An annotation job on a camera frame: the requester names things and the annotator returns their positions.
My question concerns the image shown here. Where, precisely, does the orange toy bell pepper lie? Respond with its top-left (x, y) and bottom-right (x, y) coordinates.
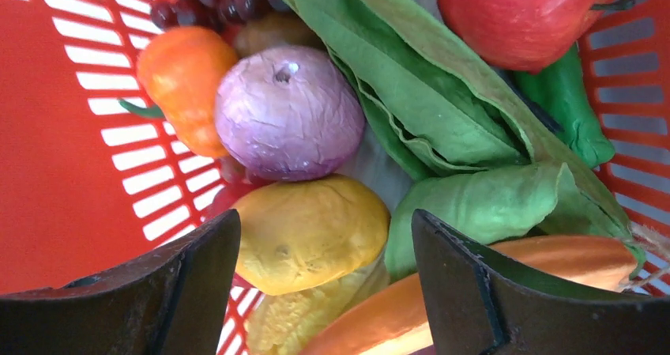
top-left (119, 26), bottom-right (239, 158)

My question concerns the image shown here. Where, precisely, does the pink toy onion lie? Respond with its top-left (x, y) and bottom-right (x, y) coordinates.
top-left (214, 46), bottom-right (366, 181)

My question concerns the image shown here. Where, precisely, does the toy ham slice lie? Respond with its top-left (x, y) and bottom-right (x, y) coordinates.
top-left (301, 235), bottom-right (637, 354)

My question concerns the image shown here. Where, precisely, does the green toy chili pepper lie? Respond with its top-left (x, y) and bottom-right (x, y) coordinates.
top-left (510, 44), bottom-right (615, 168)

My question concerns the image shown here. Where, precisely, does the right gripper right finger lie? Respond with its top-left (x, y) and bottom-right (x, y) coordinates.
top-left (412, 210), bottom-right (669, 354)

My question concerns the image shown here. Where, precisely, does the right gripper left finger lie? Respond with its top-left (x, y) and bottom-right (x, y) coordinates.
top-left (1, 210), bottom-right (241, 354)

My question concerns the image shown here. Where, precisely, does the red toy tomato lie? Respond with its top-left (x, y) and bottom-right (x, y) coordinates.
top-left (437, 0), bottom-right (636, 72)

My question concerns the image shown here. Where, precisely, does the red plastic basket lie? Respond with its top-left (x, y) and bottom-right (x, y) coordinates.
top-left (0, 0), bottom-right (670, 355)

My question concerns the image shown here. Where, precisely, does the yellow toy corn cob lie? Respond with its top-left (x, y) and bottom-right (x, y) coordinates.
top-left (245, 259), bottom-right (390, 354)

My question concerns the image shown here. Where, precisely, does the green toy leaf vegetable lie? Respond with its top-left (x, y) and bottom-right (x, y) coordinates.
top-left (285, 0), bottom-right (646, 280)

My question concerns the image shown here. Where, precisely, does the dark toy grape bunch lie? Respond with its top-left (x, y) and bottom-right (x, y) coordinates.
top-left (150, 0), bottom-right (289, 32)

